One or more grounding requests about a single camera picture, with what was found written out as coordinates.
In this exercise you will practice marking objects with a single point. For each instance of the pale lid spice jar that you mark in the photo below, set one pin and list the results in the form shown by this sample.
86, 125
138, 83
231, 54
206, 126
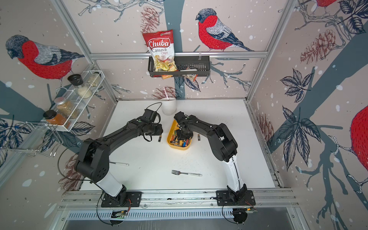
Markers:
94, 80

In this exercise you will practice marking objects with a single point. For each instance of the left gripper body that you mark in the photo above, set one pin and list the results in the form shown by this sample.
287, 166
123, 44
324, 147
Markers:
155, 129

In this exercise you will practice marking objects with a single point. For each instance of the chrome wire hook rack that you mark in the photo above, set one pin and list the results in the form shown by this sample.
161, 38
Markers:
30, 138

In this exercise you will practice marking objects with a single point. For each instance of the black wire wall basket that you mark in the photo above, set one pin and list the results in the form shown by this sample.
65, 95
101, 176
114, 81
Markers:
196, 65

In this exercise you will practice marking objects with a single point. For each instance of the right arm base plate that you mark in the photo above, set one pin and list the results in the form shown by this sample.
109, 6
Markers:
225, 198

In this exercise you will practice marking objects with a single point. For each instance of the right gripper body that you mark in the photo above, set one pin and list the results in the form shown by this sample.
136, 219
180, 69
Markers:
180, 135

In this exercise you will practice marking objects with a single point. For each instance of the silver fork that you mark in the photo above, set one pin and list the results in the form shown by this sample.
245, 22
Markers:
175, 172

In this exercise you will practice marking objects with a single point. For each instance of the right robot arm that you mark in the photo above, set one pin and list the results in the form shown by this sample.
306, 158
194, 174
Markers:
224, 148

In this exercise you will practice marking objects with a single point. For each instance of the white wire spice rack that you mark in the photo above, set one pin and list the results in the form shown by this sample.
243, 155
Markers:
79, 103

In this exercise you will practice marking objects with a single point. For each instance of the white cup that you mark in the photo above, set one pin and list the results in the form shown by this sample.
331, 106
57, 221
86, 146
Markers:
168, 105

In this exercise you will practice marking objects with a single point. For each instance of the yellow plastic storage tray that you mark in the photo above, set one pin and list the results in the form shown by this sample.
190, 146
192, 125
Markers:
177, 144

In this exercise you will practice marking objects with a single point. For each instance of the black lid spice jar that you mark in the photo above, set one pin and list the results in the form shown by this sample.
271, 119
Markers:
83, 91

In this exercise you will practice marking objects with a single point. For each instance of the silver lid spice jar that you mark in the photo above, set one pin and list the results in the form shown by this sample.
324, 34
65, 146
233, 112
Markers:
66, 108

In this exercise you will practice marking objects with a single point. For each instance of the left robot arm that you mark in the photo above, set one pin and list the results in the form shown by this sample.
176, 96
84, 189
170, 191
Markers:
93, 159

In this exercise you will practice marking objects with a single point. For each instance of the red cassava chips bag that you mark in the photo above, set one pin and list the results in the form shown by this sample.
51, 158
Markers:
161, 47

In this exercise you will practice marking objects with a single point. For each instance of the orange spice jar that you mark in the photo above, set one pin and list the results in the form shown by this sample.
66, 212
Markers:
54, 118

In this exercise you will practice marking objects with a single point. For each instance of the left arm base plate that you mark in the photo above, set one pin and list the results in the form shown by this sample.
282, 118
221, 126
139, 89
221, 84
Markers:
124, 199

